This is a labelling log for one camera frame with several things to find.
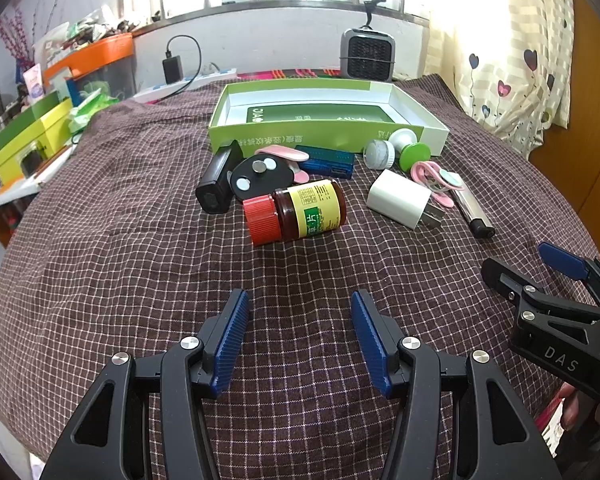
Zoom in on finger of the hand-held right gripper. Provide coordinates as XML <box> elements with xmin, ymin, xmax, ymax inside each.
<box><xmin>481</xmin><ymin>256</ymin><xmax>600</xmax><ymax>326</ymax></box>
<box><xmin>537</xmin><ymin>241</ymin><xmax>600</xmax><ymax>306</ymax></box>

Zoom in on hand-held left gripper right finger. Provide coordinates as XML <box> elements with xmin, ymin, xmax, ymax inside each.
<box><xmin>351</xmin><ymin>289</ymin><xmax>563</xmax><ymax>480</ymax></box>

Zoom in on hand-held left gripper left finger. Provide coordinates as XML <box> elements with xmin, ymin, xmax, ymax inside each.
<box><xmin>40</xmin><ymin>289</ymin><xmax>251</xmax><ymax>480</ymax></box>

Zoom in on silver lighter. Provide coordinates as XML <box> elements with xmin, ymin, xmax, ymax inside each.
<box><xmin>452</xmin><ymin>187</ymin><xmax>496</xmax><ymax>240</ymax></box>

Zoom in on pink clip with pale pad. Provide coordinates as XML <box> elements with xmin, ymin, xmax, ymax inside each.
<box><xmin>411</xmin><ymin>161</ymin><xmax>465</xmax><ymax>208</ymax></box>

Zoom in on white charger plug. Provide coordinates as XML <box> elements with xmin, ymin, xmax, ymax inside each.
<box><xmin>366</xmin><ymin>169</ymin><xmax>443</xmax><ymax>231</ymax></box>

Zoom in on small jar with green lid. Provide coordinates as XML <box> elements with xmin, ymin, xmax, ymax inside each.
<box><xmin>363</xmin><ymin>129</ymin><xmax>443</xmax><ymax>172</ymax></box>

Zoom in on brown bottle with red cap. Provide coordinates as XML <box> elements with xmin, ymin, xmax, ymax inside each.
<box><xmin>243</xmin><ymin>180</ymin><xmax>347</xmax><ymax>247</ymax></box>

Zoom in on black rectangular device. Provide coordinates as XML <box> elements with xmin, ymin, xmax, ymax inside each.
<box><xmin>196</xmin><ymin>141</ymin><xmax>244</xmax><ymax>215</ymax></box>

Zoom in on black round disc holder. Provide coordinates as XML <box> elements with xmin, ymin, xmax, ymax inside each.
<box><xmin>230</xmin><ymin>156</ymin><xmax>295</xmax><ymax>204</ymax></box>

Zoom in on blue usb device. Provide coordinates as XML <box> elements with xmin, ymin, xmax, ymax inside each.
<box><xmin>295</xmin><ymin>145</ymin><xmax>356</xmax><ymax>181</ymax></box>

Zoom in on green cardboard box lid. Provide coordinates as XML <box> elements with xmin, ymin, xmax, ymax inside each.
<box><xmin>207</xmin><ymin>78</ymin><xmax>451</xmax><ymax>157</ymax></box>

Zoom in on person's right hand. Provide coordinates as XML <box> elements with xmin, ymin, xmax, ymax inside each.
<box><xmin>560</xmin><ymin>382</ymin><xmax>600</xmax><ymax>433</ymax></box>

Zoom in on wooden wardrobe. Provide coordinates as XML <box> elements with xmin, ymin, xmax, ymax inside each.
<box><xmin>527</xmin><ymin>0</ymin><xmax>600</xmax><ymax>241</ymax></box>

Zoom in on brown checked blanket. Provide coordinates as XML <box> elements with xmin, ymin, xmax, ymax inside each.
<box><xmin>0</xmin><ymin>74</ymin><xmax>600</xmax><ymax>480</ymax></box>

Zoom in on small grey heater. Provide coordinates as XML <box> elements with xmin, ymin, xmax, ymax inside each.
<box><xmin>340</xmin><ymin>27</ymin><xmax>397</xmax><ymax>83</ymax></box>

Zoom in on white power strip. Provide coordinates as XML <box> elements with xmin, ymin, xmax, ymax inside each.
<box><xmin>132</xmin><ymin>66</ymin><xmax>238</xmax><ymax>102</ymax></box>

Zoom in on green plastic bag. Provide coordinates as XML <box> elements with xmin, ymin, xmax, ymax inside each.
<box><xmin>69</xmin><ymin>87</ymin><xmax>121</xmax><ymax>133</ymax></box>

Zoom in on pink striped cloth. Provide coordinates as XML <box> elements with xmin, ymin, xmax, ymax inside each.
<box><xmin>235</xmin><ymin>66</ymin><xmax>346</xmax><ymax>81</ymax></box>

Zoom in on yellow-green cardboard box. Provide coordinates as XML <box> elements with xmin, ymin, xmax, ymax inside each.
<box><xmin>0</xmin><ymin>99</ymin><xmax>76</xmax><ymax>186</ymax></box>

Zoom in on dark green cardboard box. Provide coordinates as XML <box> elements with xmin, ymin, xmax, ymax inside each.
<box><xmin>0</xmin><ymin>96</ymin><xmax>61</xmax><ymax>161</ymax></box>

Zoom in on plastic bin with orange lid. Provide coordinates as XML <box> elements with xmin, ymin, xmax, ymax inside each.
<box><xmin>42</xmin><ymin>32</ymin><xmax>138</xmax><ymax>106</ymax></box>

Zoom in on white and pink packet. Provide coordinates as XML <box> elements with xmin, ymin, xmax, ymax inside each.
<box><xmin>22</xmin><ymin>64</ymin><xmax>48</xmax><ymax>106</ymax></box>

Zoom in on pile of packets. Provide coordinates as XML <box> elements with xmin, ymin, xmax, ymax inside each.
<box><xmin>32</xmin><ymin>5</ymin><xmax>146</xmax><ymax>61</ymax></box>

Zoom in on purple artificial flowers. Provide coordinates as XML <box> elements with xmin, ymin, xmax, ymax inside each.
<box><xmin>0</xmin><ymin>0</ymin><xmax>46</xmax><ymax>71</ymax></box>

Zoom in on black power adapter with cable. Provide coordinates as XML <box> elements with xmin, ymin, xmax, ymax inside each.
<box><xmin>166</xmin><ymin>35</ymin><xmax>203</xmax><ymax>96</ymax></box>

